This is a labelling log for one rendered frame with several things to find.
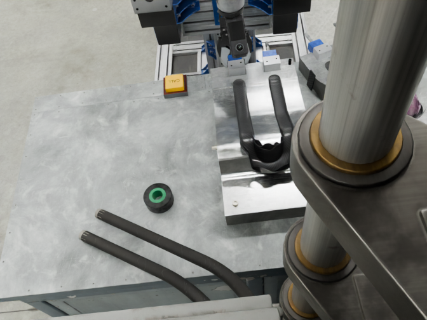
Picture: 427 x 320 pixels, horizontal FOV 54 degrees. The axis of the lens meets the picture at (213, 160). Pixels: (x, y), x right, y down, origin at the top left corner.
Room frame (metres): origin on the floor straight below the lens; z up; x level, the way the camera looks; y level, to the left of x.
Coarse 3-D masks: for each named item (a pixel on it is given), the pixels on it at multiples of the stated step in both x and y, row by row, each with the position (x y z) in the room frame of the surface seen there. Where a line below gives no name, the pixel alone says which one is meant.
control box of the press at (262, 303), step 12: (216, 300) 0.10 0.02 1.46; (228, 300) 0.10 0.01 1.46; (240, 300) 0.10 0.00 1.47; (252, 300) 0.10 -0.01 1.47; (264, 300) 0.09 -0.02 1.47; (108, 312) 0.11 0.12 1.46; (120, 312) 0.11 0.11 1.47; (132, 312) 0.11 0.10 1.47; (144, 312) 0.10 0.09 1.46; (156, 312) 0.10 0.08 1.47; (168, 312) 0.10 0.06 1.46; (180, 312) 0.10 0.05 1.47; (192, 312) 0.10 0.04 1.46; (204, 312) 0.09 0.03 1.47; (216, 312) 0.09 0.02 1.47; (228, 312) 0.09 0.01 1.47; (240, 312) 0.09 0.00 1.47; (252, 312) 0.08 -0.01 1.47; (264, 312) 0.08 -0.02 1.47; (276, 312) 0.08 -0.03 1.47
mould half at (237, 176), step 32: (256, 64) 0.95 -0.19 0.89; (224, 96) 0.85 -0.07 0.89; (256, 96) 0.82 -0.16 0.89; (288, 96) 0.80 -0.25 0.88; (224, 128) 0.71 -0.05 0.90; (256, 128) 0.68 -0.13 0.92; (224, 160) 0.60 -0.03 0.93; (224, 192) 0.54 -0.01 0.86; (256, 192) 0.52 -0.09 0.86; (288, 192) 0.50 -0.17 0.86
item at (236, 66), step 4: (228, 56) 0.99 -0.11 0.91; (228, 60) 0.99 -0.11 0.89; (232, 60) 0.95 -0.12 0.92; (236, 60) 0.95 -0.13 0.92; (240, 60) 0.95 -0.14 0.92; (228, 64) 0.94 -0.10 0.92; (232, 64) 0.94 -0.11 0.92; (236, 64) 0.93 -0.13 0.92; (240, 64) 0.93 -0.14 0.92; (244, 64) 0.93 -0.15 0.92; (228, 68) 0.94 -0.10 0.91; (232, 68) 0.92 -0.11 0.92; (236, 68) 0.92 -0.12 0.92; (240, 68) 0.92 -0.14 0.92; (244, 68) 0.92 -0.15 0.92; (232, 72) 0.92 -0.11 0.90; (236, 72) 0.92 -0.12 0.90; (240, 72) 0.92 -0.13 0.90; (244, 72) 0.92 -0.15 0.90
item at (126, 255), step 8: (80, 232) 0.52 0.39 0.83; (88, 232) 0.52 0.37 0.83; (88, 240) 0.50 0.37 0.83; (96, 240) 0.49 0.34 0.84; (104, 240) 0.48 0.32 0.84; (104, 248) 0.46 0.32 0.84; (112, 248) 0.45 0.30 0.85; (120, 248) 0.45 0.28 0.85; (120, 256) 0.43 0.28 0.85; (128, 256) 0.42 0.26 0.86; (136, 256) 0.41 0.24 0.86; (136, 264) 0.39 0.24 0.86; (144, 264) 0.38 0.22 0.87; (152, 264) 0.38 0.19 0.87; (152, 272) 0.36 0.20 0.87
